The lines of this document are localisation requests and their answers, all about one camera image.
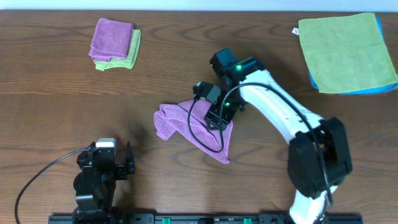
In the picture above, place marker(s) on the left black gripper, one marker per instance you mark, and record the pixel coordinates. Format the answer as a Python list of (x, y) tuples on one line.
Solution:
[(116, 169)]

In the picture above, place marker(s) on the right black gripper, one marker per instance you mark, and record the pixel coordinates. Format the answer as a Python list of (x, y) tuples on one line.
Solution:
[(217, 119)]

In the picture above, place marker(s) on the purple microfiber cloth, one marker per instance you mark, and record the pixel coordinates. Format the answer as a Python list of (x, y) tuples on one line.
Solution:
[(187, 118)]

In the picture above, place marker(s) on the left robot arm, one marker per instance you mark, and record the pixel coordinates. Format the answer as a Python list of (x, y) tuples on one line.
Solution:
[(96, 183)]

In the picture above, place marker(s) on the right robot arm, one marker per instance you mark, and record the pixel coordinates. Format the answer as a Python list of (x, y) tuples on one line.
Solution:
[(319, 157)]

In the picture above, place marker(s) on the folded green cloth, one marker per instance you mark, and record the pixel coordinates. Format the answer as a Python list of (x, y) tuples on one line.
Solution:
[(130, 59)]

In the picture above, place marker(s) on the folded purple cloth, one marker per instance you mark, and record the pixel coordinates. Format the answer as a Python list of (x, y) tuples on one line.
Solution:
[(110, 40)]

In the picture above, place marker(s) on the flat green cloth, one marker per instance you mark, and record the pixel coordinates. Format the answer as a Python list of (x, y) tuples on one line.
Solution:
[(347, 55)]

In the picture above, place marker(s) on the flat blue cloth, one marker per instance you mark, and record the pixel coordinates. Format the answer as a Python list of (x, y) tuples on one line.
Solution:
[(380, 28)]

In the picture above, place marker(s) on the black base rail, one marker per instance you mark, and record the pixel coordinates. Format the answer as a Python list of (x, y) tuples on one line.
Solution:
[(148, 218)]

